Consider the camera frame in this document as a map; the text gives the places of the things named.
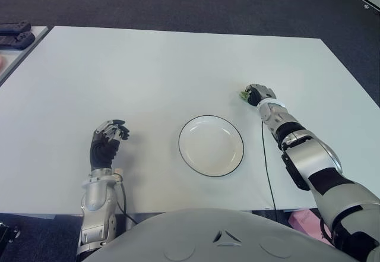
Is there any black device on floor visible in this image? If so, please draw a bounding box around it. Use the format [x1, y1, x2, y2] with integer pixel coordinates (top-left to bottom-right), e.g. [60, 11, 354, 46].
[0, 222, 21, 245]

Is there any white plate with black rim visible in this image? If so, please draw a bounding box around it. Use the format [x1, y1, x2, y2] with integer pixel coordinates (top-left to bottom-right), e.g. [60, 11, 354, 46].
[178, 114, 245, 178]

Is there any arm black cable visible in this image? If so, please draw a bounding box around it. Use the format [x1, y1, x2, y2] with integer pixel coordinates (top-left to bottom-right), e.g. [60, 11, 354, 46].
[115, 181, 139, 226]
[261, 121, 279, 213]

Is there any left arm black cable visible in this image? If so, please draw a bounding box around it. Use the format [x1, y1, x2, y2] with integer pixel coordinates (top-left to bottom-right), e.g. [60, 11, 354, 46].
[115, 181, 139, 226]

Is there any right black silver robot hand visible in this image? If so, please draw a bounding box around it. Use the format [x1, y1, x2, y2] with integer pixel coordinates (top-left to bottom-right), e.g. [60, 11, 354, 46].
[243, 83, 277, 107]

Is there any white side table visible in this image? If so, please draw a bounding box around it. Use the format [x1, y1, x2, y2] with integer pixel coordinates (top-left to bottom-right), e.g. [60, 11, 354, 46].
[0, 26, 48, 86]

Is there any grey robot torso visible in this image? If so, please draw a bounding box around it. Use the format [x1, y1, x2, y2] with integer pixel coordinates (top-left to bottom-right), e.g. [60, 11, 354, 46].
[83, 207, 372, 262]

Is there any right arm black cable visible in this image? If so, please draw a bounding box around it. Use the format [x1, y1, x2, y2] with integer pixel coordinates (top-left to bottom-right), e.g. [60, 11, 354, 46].
[261, 121, 279, 213]

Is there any pink box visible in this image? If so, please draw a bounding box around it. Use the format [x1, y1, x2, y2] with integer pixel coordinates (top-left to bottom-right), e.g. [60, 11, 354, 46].
[288, 208, 325, 242]

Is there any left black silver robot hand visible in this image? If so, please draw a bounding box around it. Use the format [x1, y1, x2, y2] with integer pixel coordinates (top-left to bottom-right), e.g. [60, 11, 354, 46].
[90, 119, 131, 171]

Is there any black game controller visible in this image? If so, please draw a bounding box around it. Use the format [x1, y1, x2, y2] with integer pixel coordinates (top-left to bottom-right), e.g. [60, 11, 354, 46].
[0, 32, 36, 50]
[0, 21, 32, 34]

